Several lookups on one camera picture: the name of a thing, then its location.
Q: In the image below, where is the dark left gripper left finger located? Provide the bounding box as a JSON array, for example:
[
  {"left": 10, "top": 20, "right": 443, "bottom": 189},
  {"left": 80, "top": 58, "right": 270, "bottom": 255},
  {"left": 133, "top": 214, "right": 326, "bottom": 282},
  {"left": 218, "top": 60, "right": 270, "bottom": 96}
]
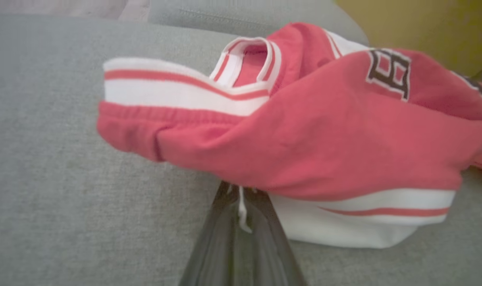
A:
[{"left": 178, "top": 181, "right": 242, "bottom": 286}]

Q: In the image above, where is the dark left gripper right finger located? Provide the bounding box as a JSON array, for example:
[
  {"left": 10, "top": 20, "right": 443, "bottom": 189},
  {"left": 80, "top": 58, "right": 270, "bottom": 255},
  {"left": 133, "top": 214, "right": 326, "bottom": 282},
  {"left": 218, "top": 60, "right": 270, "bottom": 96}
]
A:
[{"left": 239, "top": 187, "right": 307, "bottom": 286}]

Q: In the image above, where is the red white lettered jersey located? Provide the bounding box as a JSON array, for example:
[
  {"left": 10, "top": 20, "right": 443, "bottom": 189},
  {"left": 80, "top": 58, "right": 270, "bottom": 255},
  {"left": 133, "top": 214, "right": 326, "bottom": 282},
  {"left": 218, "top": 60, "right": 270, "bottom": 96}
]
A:
[{"left": 96, "top": 22, "right": 482, "bottom": 249}]

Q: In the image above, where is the grey sofa seat cushion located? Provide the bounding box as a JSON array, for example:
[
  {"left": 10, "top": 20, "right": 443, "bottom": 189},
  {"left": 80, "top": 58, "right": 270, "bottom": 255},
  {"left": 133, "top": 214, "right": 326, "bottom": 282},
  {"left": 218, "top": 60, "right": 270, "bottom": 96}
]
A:
[{"left": 0, "top": 15, "right": 482, "bottom": 286}]

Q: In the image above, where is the grey sofa back cushion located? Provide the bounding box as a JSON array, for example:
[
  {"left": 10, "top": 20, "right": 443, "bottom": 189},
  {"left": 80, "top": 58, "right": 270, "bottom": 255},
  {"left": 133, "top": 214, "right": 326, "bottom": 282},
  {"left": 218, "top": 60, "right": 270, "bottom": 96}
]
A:
[{"left": 147, "top": 0, "right": 369, "bottom": 45}]

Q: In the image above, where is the yellow cushion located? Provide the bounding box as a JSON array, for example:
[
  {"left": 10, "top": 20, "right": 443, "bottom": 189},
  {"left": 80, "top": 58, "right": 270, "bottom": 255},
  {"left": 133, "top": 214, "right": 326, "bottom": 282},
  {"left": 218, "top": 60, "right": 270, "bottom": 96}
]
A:
[{"left": 335, "top": 0, "right": 482, "bottom": 77}]

